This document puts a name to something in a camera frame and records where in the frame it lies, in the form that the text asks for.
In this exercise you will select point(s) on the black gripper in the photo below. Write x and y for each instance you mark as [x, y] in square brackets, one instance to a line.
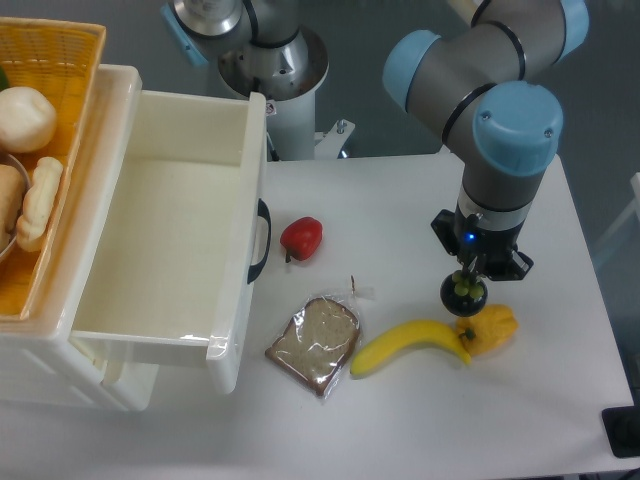
[486, 253]

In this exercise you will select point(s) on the dark purple mangosteen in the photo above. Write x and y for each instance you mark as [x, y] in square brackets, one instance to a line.
[463, 294]

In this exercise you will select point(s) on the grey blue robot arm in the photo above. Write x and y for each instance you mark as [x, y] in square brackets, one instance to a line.
[474, 92]

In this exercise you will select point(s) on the open upper white drawer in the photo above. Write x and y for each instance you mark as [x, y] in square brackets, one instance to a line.
[186, 235]

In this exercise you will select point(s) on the white drawer cabinet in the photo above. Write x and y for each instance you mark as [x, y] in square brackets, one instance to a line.
[40, 362]

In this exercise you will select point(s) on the yellow bell pepper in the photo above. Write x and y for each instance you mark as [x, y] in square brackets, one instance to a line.
[487, 330]

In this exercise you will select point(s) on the yellow banana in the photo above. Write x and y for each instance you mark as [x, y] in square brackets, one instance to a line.
[420, 332]

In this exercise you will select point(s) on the red bell pepper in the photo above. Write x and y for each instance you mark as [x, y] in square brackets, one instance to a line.
[301, 239]

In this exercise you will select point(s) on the bagged brown bread slice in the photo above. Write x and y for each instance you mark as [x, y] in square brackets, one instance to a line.
[319, 339]

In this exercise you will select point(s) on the black device at table edge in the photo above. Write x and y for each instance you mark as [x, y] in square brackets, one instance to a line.
[622, 430]

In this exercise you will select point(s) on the pale twisted bread roll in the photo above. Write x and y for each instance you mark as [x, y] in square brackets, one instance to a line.
[38, 204]

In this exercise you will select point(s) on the orange wicker basket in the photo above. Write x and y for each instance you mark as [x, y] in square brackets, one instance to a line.
[58, 59]

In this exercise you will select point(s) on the tan bread loaf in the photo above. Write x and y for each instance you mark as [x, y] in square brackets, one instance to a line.
[11, 195]

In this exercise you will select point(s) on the round white bun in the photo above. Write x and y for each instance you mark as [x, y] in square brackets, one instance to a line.
[28, 120]

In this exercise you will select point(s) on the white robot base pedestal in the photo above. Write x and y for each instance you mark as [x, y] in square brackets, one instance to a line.
[295, 100]

